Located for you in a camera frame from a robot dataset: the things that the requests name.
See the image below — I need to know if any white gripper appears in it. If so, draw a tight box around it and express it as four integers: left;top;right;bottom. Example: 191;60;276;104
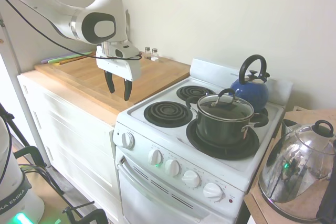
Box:
96;45;142;101

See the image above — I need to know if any glass pot lid black handle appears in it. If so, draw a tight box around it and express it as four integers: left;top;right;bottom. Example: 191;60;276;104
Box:
197;88;255;120

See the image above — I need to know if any dark cooking pot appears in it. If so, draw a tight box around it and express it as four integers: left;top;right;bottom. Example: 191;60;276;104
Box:
185;95;266;146

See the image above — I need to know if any large wooden butcher board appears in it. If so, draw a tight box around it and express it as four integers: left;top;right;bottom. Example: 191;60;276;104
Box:
34;52;192;110

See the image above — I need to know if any orange cutting mat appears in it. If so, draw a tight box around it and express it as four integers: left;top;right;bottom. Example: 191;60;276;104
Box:
58;55;97;65

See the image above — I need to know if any white stove knob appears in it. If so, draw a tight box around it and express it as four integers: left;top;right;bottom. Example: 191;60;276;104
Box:
182;169;201;189
203;182;224;200
164;158;181;177
121;131;135;149
148;148;164;165

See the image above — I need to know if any black coil burner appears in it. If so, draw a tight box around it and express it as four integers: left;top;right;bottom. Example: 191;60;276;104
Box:
143;101;194;127
176;85;217;102
186;120;261;161
251;106;270;128

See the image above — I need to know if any green cutting mat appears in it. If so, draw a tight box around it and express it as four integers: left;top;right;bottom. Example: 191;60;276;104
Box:
47;51;94;66

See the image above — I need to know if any white cabinet with drawers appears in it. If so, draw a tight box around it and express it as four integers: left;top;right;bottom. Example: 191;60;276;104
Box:
16;70;124;224

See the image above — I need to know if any purple cutting mat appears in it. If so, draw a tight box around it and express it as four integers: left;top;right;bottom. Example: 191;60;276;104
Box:
40;55;79;65

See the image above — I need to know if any white pole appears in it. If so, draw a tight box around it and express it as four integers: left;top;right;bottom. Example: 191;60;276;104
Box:
0;16;53;167

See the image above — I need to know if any black tripod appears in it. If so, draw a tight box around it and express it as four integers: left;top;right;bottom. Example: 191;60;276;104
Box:
0;102;33;149

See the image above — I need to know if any blue stovetop kettle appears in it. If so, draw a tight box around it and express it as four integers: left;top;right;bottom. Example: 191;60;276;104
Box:
230;54;271;112

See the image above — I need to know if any white electric stove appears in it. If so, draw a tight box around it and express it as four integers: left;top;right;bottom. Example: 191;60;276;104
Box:
113;58;293;224

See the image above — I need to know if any stainless steel electric kettle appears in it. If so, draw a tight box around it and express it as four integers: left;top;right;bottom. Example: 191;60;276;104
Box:
258;119;336;222

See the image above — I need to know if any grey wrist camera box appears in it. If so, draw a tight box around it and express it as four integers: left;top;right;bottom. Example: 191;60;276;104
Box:
108;42;140;60

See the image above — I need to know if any white oven door handle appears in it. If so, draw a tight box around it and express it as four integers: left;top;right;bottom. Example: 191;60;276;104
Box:
116;155;207;222

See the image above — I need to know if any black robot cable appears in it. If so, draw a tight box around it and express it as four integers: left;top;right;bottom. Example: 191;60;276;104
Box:
0;0;143;61

